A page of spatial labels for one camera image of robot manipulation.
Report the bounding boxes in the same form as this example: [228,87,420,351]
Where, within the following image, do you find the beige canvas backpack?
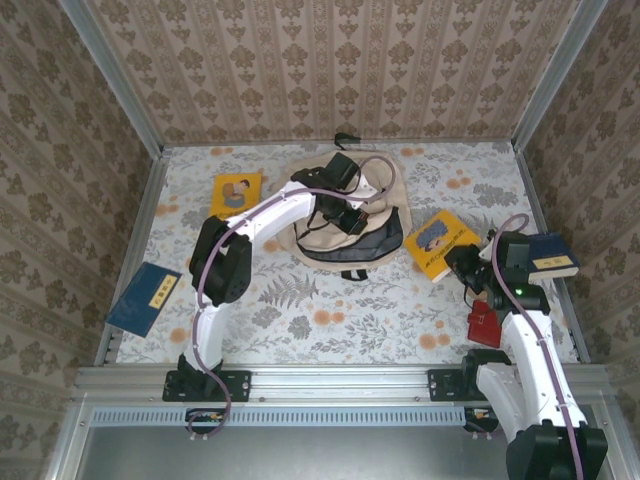
[277,132,412,282]

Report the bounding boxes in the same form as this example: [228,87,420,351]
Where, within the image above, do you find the yellow book with blue-haired figure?
[403,209,482,285]

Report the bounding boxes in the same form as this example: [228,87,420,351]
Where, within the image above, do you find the blue book with yellow label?
[105,261,184,340]
[525,232,582,281]

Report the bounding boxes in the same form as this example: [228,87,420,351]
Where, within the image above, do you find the yellow book with boy cover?
[208,172,265,220]

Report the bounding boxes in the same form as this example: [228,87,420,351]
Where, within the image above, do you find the floral tablecloth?
[107,142,581,366]

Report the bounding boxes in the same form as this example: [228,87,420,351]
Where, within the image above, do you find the grey metal panel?
[79,424,614,480]

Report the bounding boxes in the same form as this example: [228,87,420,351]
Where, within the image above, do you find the aluminium side rail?
[514,147,591,364]
[93,147,171,367]

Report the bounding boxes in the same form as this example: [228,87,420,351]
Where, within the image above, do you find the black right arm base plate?
[427,367,481,403]

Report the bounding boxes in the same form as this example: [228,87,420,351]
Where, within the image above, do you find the thin aluminium table edge rail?
[162,141,516,150]

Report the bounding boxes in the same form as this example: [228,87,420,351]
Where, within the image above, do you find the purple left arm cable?
[187,155,399,444]

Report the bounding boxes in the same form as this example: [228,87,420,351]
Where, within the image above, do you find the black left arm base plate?
[162,368,253,403]

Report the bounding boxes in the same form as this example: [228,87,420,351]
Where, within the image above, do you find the white slotted cable duct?
[91,405,469,427]

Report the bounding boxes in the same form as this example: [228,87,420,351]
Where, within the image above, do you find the aluminium outer frame rail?
[47,394,96,480]
[597,399,626,480]

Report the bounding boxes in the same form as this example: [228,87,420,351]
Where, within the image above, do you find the aluminium frame post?
[510,0,612,154]
[55,0,166,157]

